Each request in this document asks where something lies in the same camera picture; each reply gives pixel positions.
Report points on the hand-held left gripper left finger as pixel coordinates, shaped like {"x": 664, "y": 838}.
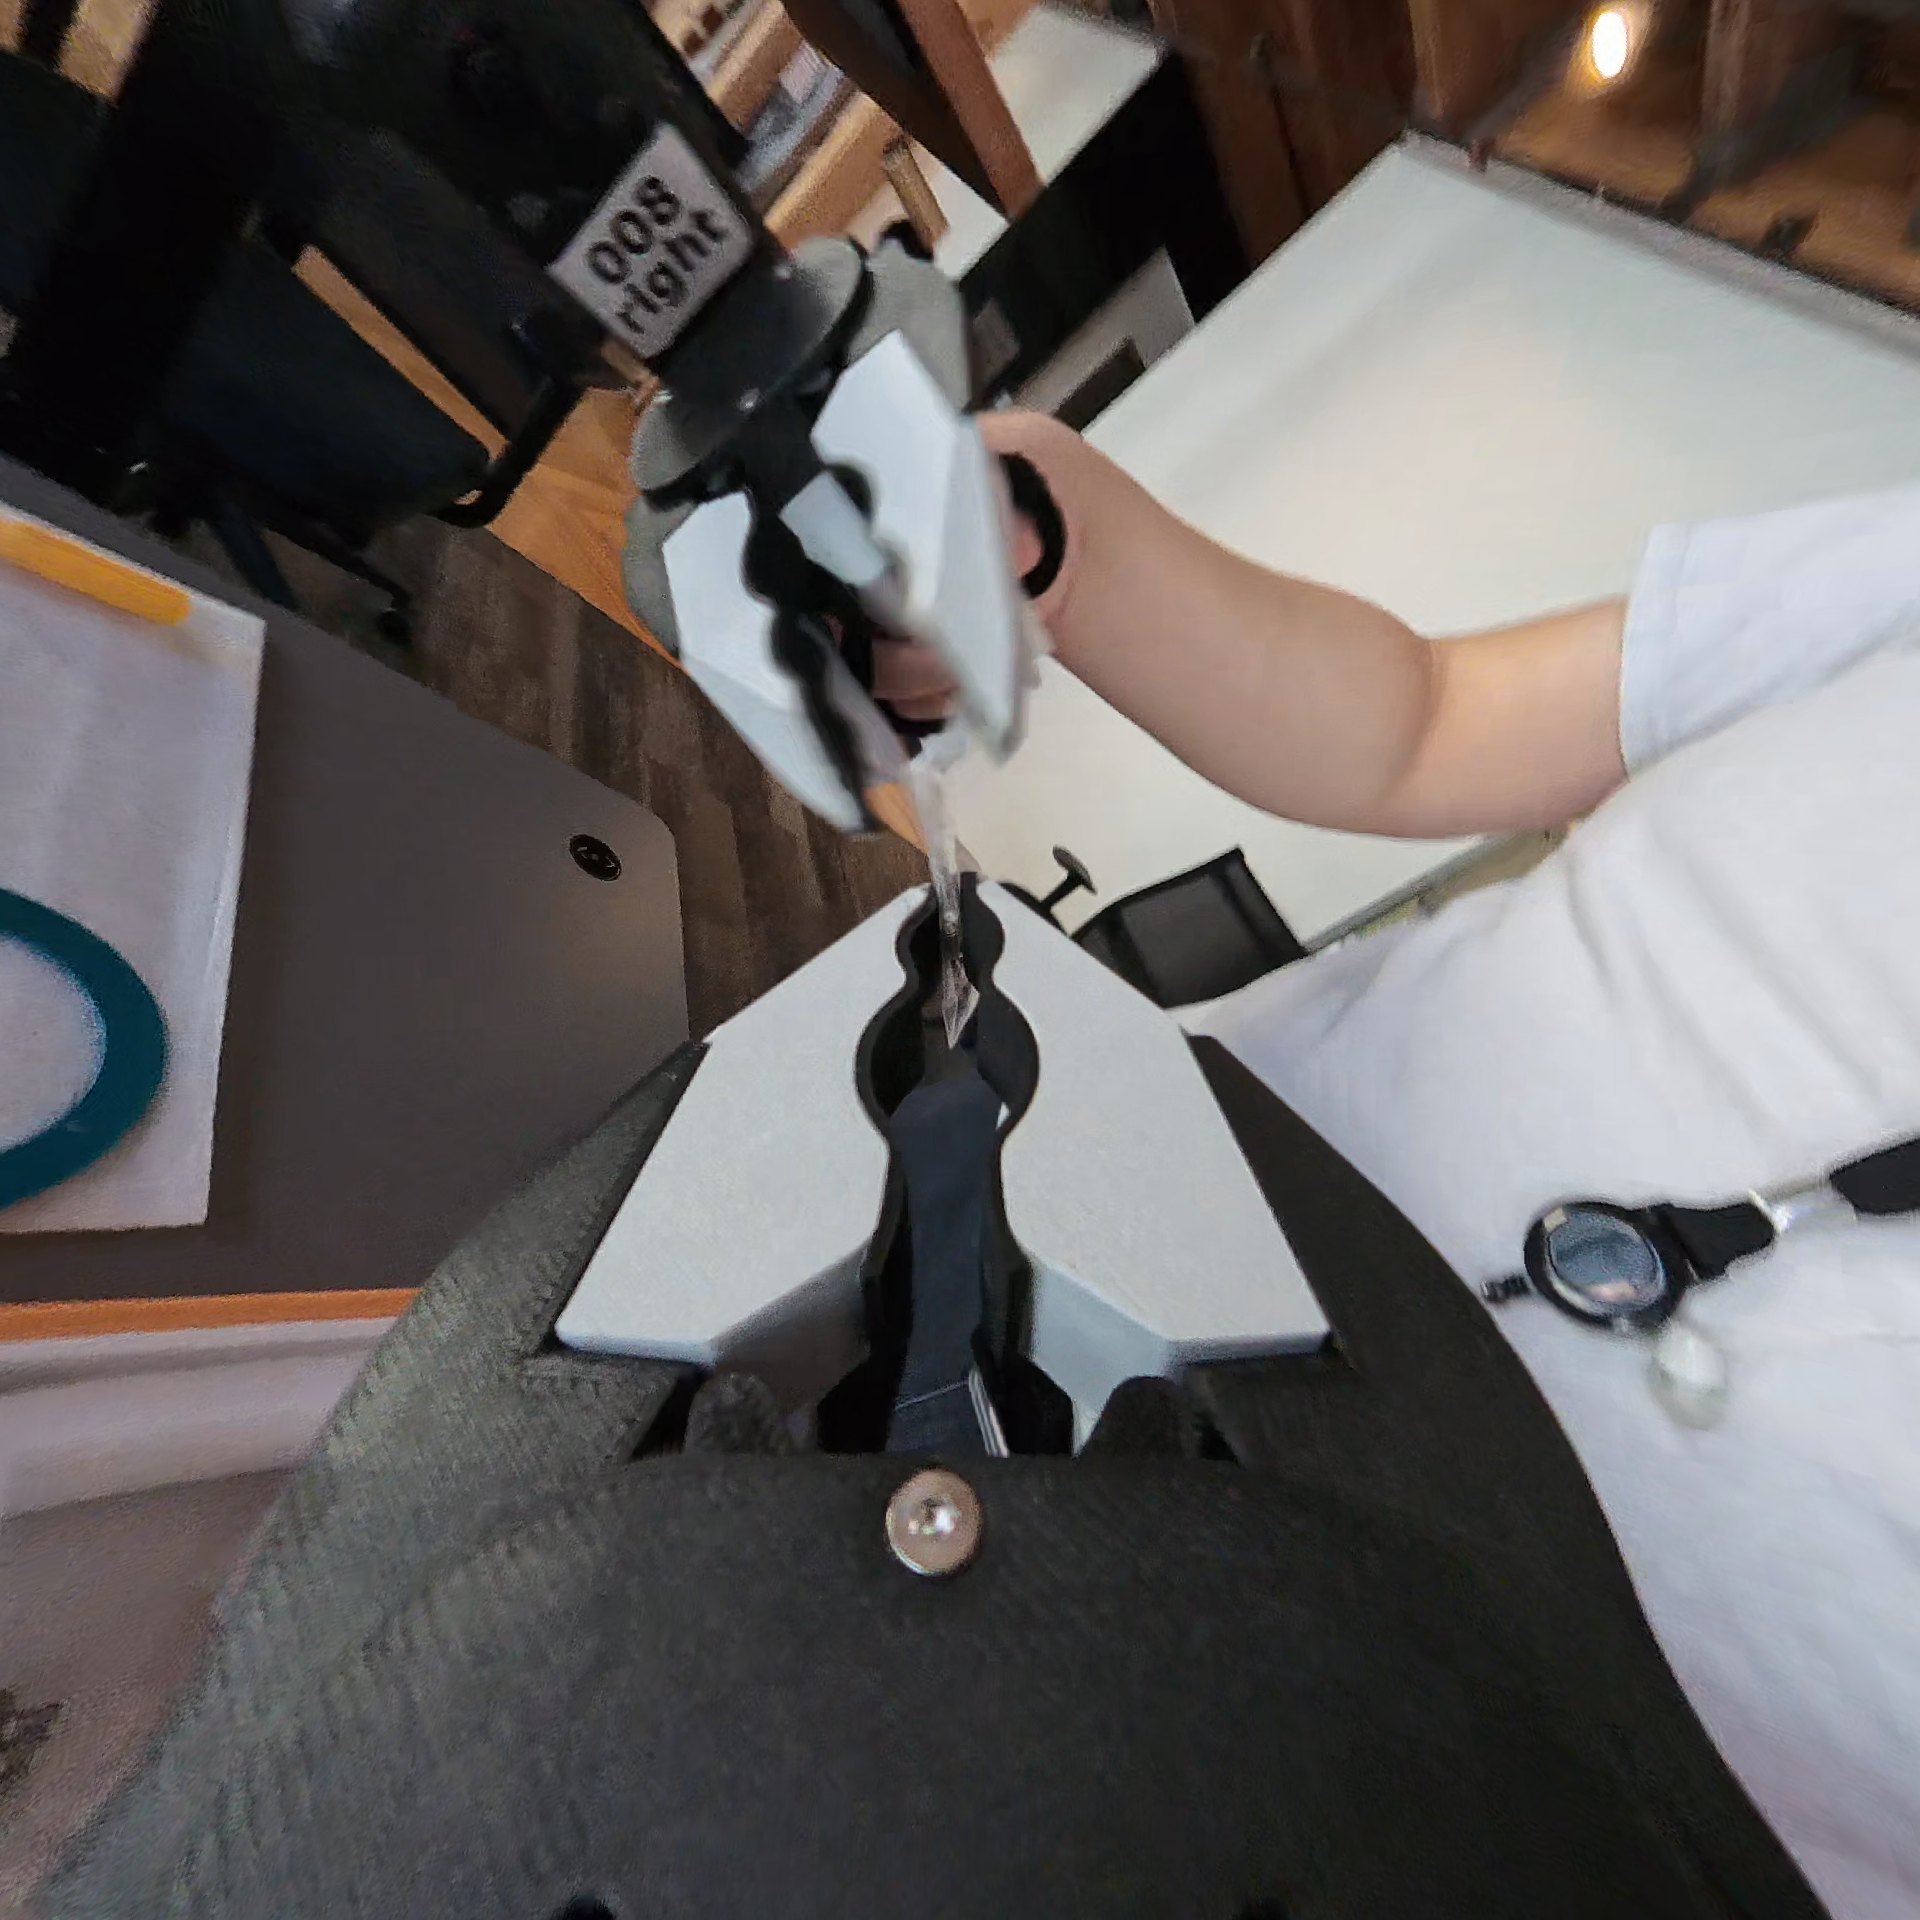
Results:
{"x": 720, "y": 1200}

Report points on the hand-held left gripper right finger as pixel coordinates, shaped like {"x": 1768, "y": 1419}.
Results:
{"x": 1169, "y": 1200}

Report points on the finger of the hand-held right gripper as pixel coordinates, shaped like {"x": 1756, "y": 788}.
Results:
{"x": 939, "y": 539}
{"x": 735, "y": 645}

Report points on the small clear screw bag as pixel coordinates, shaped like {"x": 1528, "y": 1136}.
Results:
{"x": 949, "y": 899}

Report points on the person's right forearm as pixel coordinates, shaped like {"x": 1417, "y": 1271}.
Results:
{"x": 1351, "y": 705}

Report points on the dark grey desk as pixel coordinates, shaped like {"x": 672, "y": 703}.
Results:
{"x": 421, "y": 977}

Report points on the person's right hand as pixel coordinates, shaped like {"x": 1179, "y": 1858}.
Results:
{"x": 1108, "y": 556}

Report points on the person's dark jeans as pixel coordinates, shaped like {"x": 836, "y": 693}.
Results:
{"x": 944, "y": 1200}

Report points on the black office chair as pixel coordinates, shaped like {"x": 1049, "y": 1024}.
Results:
{"x": 1201, "y": 930}

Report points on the person's white shirt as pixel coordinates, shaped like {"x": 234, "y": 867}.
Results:
{"x": 1724, "y": 1080}

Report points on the yellow strip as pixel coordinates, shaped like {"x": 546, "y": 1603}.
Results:
{"x": 89, "y": 573}

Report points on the white foam sheet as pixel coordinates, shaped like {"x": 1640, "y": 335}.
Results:
{"x": 136, "y": 750}

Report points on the ceiling spotlight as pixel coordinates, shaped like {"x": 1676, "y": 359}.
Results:
{"x": 1609, "y": 42}

